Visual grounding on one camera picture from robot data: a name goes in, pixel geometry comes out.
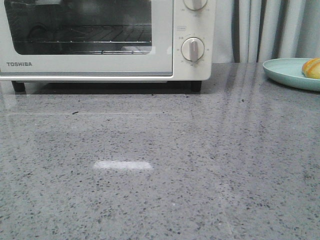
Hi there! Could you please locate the glass oven door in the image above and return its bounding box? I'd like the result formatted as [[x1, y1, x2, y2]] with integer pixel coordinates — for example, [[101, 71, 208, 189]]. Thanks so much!
[[0, 0, 175, 82]]

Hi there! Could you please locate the golden striped croissant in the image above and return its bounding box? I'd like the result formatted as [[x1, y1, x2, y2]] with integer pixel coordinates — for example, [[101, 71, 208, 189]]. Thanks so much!
[[302, 58, 320, 80]]

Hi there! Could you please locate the lower oven control knob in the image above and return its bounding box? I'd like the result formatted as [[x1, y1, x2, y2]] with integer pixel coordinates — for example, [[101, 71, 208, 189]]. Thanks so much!
[[181, 37, 205, 63]]

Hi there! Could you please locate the oven control knob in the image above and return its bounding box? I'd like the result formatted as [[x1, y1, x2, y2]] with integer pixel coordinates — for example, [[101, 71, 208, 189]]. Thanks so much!
[[181, 37, 205, 63], [183, 0, 207, 11]]

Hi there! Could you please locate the upper oven control knob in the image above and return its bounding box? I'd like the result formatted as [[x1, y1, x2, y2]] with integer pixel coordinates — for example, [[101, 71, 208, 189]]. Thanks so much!
[[183, 0, 207, 11]]

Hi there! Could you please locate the white Toshiba toaster oven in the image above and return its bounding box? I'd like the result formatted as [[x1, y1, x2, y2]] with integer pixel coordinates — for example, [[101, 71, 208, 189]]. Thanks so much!
[[9, 0, 216, 92]]

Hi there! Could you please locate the grey pleated curtain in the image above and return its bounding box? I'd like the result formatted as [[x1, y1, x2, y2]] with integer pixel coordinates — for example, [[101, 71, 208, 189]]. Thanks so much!
[[212, 0, 320, 63]]

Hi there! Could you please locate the teal round plate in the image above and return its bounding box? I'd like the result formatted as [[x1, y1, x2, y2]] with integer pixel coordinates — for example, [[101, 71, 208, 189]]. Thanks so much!
[[262, 58, 320, 92]]

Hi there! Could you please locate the metal wire oven rack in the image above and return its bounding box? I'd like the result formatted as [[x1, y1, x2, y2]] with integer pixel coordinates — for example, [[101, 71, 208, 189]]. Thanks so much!
[[23, 25, 153, 55]]

